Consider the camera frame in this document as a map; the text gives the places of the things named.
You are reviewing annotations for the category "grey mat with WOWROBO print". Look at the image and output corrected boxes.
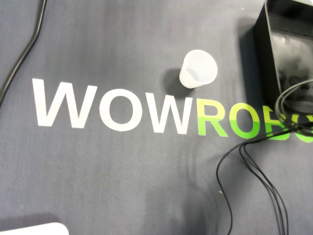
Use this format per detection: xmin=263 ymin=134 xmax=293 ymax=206
xmin=0 ymin=0 xmax=313 ymax=235

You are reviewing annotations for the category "black servo cable bundle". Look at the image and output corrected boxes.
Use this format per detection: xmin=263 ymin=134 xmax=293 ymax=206
xmin=239 ymin=141 xmax=291 ymax=235

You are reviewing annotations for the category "translucent white plastic cup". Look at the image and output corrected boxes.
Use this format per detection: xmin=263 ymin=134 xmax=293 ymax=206
xmin=179 ymin=49 xmax=218 ymax=89

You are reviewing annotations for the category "black plastic bin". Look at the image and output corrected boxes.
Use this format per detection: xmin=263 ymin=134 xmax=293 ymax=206
xmin=254 ymin=0 xmax=313 ymax=116

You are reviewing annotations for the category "white rounded device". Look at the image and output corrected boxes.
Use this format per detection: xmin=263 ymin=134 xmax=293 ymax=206
xmin=0 ymin=222 xmax=69 ymax=235

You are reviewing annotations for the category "thin black looped wire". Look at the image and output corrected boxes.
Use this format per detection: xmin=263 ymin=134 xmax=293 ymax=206
xmin=275 ymin=78 xmax=313 ymax=137

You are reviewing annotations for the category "thick black cable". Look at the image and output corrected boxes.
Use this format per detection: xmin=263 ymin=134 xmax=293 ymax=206
xmin=0 ymin=0 xmax=47 ymax=106

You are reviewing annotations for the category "thin black servo cable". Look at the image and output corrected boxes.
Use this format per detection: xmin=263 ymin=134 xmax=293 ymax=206
xmin=216 ymin=132 xmax=313 ymax=235

